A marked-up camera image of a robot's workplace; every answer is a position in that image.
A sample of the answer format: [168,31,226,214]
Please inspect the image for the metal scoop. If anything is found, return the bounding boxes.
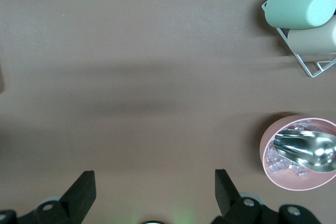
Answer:
[274,129,336,173]

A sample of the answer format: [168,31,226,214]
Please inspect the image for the mint green cup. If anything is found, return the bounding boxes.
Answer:
[264,0,336,30]

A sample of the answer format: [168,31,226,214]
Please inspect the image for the clear plastic ice cubes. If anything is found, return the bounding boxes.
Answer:
[264,120,320,177]

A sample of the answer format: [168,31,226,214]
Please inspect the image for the white wire cup rack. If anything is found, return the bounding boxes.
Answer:
[260,0,336,78]

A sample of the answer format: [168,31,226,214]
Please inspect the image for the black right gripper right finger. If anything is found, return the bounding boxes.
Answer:
[211,169,280,224]

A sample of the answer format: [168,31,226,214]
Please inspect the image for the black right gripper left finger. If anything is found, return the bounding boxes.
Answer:
[34,170,97,224]

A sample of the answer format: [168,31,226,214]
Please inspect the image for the beige cup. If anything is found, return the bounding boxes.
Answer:
[287,20,336,55]

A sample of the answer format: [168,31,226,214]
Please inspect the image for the pink bowl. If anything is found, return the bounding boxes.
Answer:
[259,115,336,191]

